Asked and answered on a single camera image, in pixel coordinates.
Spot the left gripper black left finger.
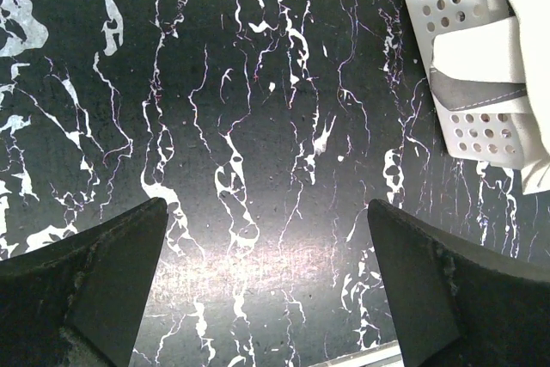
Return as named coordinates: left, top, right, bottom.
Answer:
left=1, top=198, right=168, bottom=366

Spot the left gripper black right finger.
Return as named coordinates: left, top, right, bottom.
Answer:
left=368, top=199, right=549, bottom=366

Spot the white grey cuff glove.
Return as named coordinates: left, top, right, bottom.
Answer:
left=430, top=0, right=549, bottom=194

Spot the white perforated storage basket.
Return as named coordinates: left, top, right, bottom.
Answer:
left=405, top=0, right=538, bottom=169

